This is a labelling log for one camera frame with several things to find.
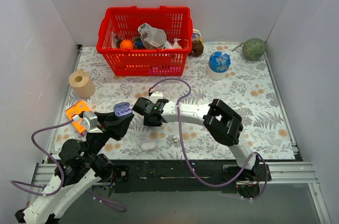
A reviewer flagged purple earbud charging case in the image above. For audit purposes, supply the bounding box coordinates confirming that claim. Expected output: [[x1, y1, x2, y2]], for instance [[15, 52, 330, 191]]
[[113, 102, 132, 118]]

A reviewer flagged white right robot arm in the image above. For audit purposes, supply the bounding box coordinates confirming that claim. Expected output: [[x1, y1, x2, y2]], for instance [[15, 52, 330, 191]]
[[132, 97, 260, 180]]

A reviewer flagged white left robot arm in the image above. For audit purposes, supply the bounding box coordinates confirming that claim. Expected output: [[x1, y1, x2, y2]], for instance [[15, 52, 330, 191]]
[[15, 111, 134, 223]]

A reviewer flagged orange snack box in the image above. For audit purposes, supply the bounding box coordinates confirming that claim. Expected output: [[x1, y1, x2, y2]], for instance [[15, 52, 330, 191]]
[[65, 100, 91, 136]]

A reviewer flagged beige paper roll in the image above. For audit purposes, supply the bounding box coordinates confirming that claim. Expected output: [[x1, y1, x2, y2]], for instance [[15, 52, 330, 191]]
[[68, 69, 96, 98]]

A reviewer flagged white pump bottle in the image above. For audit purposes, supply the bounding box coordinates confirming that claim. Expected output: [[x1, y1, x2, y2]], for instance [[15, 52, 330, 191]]
[[172, 38, 182, 49]]

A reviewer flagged red plastic shopping basket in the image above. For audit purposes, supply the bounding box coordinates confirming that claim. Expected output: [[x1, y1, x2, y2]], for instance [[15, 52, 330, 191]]
[[96, 6, 193, 76]]

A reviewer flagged orange fruit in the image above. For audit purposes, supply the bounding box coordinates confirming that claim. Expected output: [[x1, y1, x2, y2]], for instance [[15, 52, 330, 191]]
[[120, 39, 134, 50]]

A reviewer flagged grey crumpled bag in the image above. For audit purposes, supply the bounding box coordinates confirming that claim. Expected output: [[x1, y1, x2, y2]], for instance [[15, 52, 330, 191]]
[[138, 23, 167, 50]]

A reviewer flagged brown jar with label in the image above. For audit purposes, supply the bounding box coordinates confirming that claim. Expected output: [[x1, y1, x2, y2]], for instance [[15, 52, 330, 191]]
[[189, 29, 204, 57]]

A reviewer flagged floral table mat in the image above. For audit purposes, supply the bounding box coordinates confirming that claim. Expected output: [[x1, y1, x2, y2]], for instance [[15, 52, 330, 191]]
[[51, 42, 296, 160]]

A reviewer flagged blue lidded white jar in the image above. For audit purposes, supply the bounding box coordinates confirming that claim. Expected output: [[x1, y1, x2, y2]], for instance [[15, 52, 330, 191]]
[[207, 51, 231, 80]]

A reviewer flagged green melon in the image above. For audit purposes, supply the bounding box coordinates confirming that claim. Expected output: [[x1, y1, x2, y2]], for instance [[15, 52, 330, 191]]
[[231, 38, 266, 61]]

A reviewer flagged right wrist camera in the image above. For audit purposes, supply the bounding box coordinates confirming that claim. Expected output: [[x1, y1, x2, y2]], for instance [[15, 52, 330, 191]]
[[149, 91, 163, 103]]

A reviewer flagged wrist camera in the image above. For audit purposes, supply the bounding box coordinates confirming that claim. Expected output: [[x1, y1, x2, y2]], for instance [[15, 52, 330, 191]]
[[72, 111, 102, 134], [149, 91, 163, 103]]

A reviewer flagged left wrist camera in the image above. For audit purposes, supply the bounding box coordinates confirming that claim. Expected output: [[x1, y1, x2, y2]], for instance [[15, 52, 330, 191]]
[[72, 111, 102, 134]]

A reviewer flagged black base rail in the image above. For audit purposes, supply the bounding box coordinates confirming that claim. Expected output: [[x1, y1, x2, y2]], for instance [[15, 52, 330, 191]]
[[94, 160, 265, 196]]

